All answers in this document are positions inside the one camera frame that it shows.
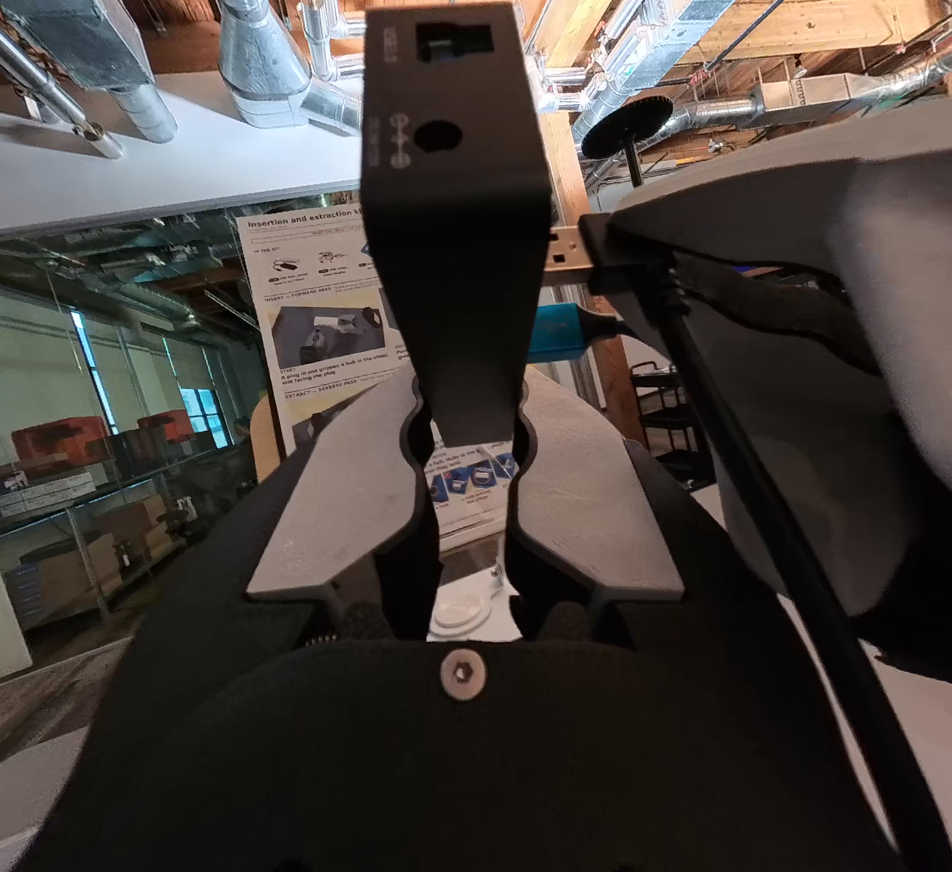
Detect large silver duct elbow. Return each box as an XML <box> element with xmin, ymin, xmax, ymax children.
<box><xmin>178</xmin><ymin>0</ymin><xmax>367</xmax><ymax>138</ymax></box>

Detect printed instruction sheet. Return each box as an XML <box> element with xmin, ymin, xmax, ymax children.
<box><xmin>238</xmin><ymin>206</ymin><xmax>522</xmax><ymax>535</ymax></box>

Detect black braided usb cable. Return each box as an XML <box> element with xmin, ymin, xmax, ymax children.
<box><xmin>543</xmin><ymin>212</ymin><xmax>952</xmax><ymax>872</ymax></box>

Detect black disc on pole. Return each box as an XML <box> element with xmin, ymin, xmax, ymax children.
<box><xmin>581</xmin><ymin>96</ymin><xmax>675</xmax><ymax>190</ymax></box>

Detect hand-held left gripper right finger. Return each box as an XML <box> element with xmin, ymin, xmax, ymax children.
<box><xmin>506</xmin><ymin>381</ymin><xmax>685</xmax><ymax>641</ymax></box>

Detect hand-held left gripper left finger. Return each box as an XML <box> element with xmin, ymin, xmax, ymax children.
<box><xmin>245</xmin><ymin>370</ymin><xmax>443</xmax><ymax>641</ymax></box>

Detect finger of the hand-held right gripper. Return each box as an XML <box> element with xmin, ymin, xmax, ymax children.
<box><xmin>608</xmin><ymin>98</ymin><xmax>952</xmax><ymax>294</ymax></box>
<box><xmin>616</xmin><ymin>290</ymin><xmax>952</xmax><ymax>619</ymax></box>

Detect brown cardboard box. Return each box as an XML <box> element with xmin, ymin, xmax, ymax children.
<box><xmin>7</xmin><ymin>493</ymin><xmax>187</xmax><ymax>629</ymax></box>

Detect dark insulated rectangular duct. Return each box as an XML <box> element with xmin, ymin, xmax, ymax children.
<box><xmin>0</xmin><ymin>0</ymin><xmax>181</xmax><ymax>160</ymax></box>

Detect dark cable light-blue plugs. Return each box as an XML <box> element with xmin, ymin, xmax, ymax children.
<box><xmin>530</xmin><ymin>303</ymin><xmax>633</xmax><ymax>365</ymax></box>

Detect black usb hub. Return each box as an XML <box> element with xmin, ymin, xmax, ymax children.
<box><xmin>360</xmin><ymin>1</ymin><xmax>553</xmax><ymax>450</ymax></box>

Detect orange box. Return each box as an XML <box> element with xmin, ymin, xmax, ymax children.
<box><xmin>10</xmin><ymin>415</ymin><xmax>114</xmax><ymax>465</ymax></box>
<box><xmin>137</xmin><ymin>408</ymin><xmax>197</xmax><ymax>443</ymax></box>

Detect black utility cart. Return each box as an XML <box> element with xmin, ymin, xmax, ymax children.
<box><xmin>630</xmin><ymin>359</ymin><xmax>716</xmax><ymax>488</ymax></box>

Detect white stand base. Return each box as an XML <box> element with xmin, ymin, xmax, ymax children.
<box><xmin>427</xmin><ymin>563</ymin><xmax>522</xmax><ymax>644</ymax></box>

